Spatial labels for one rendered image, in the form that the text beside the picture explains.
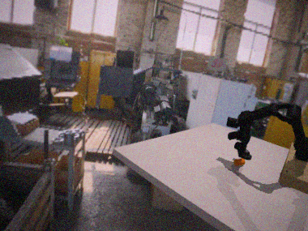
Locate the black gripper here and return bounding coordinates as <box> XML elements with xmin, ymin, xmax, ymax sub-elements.
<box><xmin>234</xmin><ymin>130</ymin><xmax>250</xmax><ymax>157</ymax></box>

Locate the orange knob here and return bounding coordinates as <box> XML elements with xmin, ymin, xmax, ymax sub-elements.
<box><xmin>234</xmin><ymin>159</ymin><xmax>245</xmax><ymax>166</ymax></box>

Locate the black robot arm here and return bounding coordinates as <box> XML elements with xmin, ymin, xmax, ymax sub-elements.
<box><xmin>226</xmin><ymin>102</ymin><xmax>308</xmax><ymax>162</ymax></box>

